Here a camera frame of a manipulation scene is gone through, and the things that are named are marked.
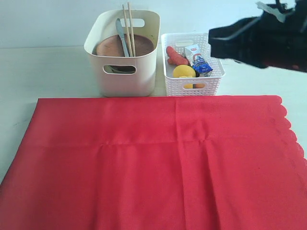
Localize wooden chopstick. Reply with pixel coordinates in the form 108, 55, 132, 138
122, 4, 133, 57
127, 2, 136, 57

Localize stainless steel cup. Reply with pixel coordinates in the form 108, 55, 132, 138
110, 65, 136, 74

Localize white ceramic bowl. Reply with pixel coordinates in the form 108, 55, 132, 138
104, 65, 120, 74

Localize yellow lemon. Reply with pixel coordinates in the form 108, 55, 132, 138
172, 65, 196, 78

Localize white perforated plastic basket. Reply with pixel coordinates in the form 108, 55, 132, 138
161, 33, 225, 96

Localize red sausage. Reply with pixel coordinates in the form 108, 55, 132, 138
166, 46, 189, 66

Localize silver metal knife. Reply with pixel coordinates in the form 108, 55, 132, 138
116, 18, 130, 57

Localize cream plastic storage bin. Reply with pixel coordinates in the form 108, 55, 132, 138
84, 10, 160, 97

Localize blue white milk carton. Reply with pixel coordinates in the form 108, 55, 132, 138
184, 44, 213, 77

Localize brown egg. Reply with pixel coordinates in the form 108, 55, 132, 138
194, 83, 206, 89

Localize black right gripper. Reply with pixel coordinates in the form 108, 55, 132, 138
208, 0, 307, 72

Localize red table cloth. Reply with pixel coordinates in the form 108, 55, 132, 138
0, 96, 307, 230

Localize brown wooden plate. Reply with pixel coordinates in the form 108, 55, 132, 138
93, 34, 154, 57

